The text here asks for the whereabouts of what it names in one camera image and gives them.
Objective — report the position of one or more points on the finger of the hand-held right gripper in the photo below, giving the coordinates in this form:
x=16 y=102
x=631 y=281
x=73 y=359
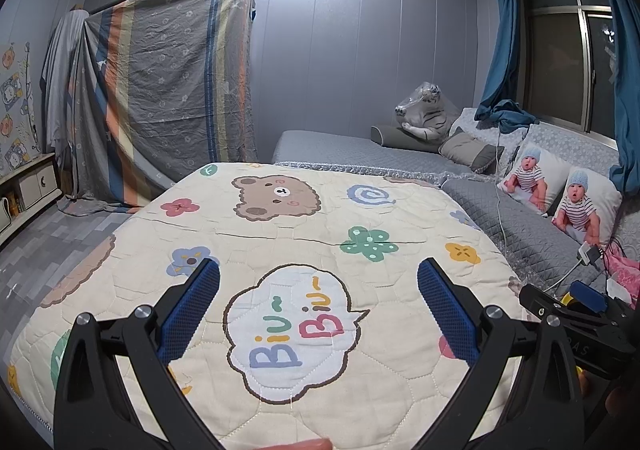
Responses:
x=542 y=302
x=590 y=295

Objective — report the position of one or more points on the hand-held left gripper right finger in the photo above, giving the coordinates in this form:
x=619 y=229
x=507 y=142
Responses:
x=447 y=310

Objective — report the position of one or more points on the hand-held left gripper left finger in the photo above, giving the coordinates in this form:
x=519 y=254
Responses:
x=190 y=310

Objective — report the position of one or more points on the yellow rimmed black bin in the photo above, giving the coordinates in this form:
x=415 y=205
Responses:
x=581 y=377

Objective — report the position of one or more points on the person's right hand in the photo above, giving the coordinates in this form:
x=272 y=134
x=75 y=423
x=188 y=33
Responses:
x=619 y=400

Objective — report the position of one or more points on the person's left hand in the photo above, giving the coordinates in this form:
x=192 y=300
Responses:
x=300 y=445

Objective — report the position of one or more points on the small white box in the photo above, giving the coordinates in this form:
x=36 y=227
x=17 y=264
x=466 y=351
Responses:
x=616 y=287

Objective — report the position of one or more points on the white power adapter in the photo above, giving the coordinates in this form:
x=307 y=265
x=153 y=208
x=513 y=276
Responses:
x=586 y=255

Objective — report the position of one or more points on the pink cloth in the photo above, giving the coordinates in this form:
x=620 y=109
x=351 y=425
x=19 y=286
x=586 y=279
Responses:
x=625 y=275

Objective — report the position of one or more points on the baby print pillow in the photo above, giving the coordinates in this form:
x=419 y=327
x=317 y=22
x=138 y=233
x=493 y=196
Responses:
x=530 y=174
x=580 y=205

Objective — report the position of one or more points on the cartoon printed blanket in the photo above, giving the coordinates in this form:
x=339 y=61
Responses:
x=300 y=230

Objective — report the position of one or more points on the grey square pillow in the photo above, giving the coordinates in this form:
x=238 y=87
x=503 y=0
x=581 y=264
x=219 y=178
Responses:
x=470 y=149

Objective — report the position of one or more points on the grey bolster cushion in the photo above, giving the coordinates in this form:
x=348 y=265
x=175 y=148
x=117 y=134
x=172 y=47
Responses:
x=400 y=138

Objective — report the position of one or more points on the grey bed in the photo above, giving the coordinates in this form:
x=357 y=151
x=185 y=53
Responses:
x=340 y=149

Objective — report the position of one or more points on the white tiger plush toy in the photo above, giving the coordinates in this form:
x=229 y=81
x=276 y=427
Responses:
x=430 y=117

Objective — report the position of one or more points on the low white cabinet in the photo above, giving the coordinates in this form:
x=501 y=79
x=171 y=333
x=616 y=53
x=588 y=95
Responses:
x=35 y=185

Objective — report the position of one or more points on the striped grey cloth cover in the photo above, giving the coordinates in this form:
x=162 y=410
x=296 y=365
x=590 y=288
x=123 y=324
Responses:
x=175 y=79

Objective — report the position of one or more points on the metal framed window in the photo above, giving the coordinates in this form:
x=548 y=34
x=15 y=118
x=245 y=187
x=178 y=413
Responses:
x=555 y=54

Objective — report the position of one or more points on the plain grey hanging cloth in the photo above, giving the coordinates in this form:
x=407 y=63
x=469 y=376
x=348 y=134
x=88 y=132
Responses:
x=60 y=79

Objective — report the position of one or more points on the cartoon wall poster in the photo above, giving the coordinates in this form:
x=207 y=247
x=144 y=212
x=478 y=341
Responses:
x=15 y=104

